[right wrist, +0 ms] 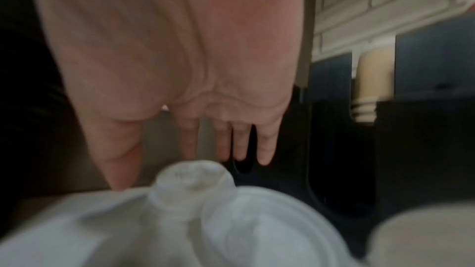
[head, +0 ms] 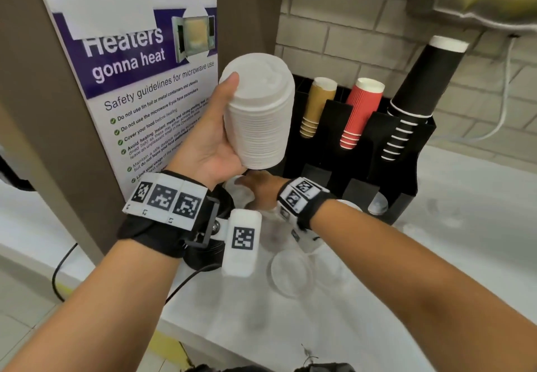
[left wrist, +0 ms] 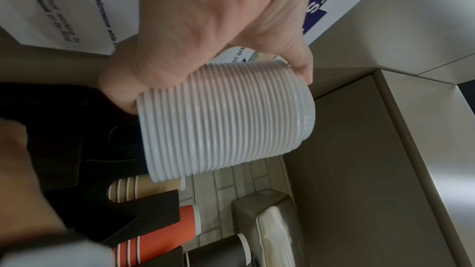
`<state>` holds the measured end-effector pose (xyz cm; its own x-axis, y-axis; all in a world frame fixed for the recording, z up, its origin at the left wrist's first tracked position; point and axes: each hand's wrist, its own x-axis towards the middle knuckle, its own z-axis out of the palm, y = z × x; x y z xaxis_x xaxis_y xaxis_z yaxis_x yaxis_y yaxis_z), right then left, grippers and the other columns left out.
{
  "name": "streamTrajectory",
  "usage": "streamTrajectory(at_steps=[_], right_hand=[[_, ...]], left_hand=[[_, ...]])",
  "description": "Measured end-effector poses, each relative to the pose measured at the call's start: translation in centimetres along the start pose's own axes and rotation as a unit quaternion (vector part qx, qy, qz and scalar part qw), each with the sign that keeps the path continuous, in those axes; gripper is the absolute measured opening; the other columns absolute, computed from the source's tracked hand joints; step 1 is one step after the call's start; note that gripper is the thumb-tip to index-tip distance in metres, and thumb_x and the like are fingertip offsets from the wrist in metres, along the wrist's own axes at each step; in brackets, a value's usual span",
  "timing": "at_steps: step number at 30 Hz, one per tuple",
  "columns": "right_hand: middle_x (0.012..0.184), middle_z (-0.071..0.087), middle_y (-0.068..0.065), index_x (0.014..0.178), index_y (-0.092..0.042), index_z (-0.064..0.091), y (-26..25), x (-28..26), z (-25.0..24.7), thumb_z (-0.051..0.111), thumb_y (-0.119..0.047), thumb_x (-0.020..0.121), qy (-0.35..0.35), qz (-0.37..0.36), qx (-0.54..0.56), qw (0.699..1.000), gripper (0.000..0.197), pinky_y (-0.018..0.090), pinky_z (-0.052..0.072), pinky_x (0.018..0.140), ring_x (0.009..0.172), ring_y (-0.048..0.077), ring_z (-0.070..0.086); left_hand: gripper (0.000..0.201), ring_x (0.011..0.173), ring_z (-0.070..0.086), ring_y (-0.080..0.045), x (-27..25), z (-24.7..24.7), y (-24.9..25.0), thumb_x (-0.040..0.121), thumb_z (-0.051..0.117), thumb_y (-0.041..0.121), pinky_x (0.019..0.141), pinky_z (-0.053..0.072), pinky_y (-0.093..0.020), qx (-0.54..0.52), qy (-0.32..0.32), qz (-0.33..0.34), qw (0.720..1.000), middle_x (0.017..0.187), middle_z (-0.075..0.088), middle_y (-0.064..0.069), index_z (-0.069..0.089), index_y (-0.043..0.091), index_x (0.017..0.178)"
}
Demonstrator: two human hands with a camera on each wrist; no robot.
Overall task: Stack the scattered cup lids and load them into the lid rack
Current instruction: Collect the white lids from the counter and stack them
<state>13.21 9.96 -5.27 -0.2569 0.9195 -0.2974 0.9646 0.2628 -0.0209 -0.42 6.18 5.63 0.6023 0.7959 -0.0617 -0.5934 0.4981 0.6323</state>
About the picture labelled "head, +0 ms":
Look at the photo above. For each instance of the microwave safety poster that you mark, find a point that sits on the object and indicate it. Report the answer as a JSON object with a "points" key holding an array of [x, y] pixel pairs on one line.
{"points": [[147, 103]]}

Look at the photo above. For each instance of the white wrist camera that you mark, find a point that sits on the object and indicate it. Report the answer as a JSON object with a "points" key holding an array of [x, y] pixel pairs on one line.
{"points": [[243, 254], [304, 237]]}

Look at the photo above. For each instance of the black chest camera mount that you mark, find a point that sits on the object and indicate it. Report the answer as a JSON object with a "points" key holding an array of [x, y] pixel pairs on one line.
{"points": [[327, 367]]}

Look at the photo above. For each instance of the pile of white cup lids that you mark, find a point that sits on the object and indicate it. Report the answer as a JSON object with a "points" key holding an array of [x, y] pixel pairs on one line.
{"points": [[289, 275]]}

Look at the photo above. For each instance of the right marker wristband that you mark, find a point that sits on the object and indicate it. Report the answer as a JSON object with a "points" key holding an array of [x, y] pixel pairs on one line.
{"points": [[306, 199]]}

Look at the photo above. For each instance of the stack of black paper cups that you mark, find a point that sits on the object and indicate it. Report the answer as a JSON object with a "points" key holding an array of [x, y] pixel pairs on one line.
{"points": [[423, 82]]}

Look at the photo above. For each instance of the stack of black lids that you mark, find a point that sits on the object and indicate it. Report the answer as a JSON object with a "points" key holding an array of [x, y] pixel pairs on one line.
{"points": [[205, 254]]}

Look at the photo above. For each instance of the black cup and lid organizer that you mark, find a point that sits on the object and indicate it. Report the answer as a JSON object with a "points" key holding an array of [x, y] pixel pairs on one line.
{"points": [[365, 166]]}

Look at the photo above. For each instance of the person's right forearm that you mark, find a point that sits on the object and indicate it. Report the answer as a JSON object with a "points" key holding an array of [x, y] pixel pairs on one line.
{"points": [[419, 292]]}

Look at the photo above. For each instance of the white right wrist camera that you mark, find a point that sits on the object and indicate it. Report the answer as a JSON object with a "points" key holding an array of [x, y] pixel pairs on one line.
{"points": [[304, 237]]}

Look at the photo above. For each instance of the person's right hand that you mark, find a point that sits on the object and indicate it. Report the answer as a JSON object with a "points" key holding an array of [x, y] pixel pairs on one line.
{"points": [[266, 189]]}

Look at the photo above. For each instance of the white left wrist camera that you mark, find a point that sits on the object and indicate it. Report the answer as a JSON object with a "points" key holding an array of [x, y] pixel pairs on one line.
{"points": [[243, 254]]}

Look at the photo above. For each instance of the stack of red paper cups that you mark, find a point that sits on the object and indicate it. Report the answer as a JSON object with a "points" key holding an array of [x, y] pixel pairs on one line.
{"points": [[363, 111]]}

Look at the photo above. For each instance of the person's left forearm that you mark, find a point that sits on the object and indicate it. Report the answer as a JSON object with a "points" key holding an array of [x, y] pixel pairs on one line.
{"points": [[92, 313]]}

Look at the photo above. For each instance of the stack of gold paper cups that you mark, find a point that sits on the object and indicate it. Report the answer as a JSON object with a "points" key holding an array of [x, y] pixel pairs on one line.
{"points": [[316, 107]]}

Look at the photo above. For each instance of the person's left hand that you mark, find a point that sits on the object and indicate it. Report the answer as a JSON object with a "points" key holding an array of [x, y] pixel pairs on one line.
{"points": [[201, 149]]}

